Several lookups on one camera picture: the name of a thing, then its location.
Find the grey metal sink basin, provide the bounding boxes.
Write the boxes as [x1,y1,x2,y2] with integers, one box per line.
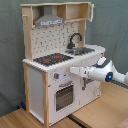
[65,47,95,55]

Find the white microwave door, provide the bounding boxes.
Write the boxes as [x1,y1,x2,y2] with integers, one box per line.
[87,3,95,22]

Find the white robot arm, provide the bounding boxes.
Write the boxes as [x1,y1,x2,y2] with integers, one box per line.
[70,57,128,86]

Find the black toy faucet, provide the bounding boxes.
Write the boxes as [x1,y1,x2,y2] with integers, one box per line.
[67,33,82,49]

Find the black stovetop red burners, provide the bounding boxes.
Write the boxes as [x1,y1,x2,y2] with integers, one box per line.
[34,53,70,66]

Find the white oven door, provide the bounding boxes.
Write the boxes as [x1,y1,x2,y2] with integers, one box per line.
[54,80,75,112]

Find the white wooden toy kitchen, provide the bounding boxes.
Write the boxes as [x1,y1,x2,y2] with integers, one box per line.
[22,2,105,128]

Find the left red stove knob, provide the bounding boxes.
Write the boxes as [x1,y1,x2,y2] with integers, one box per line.
[54,73,60,79]

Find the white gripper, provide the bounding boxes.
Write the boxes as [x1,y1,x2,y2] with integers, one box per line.
[70,66,95,79]

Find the grey range hood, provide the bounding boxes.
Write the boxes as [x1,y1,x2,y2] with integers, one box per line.
[35,5,64,27]

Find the white fridge cabinet door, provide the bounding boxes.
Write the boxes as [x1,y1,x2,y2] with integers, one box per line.
[78,53,103,107]

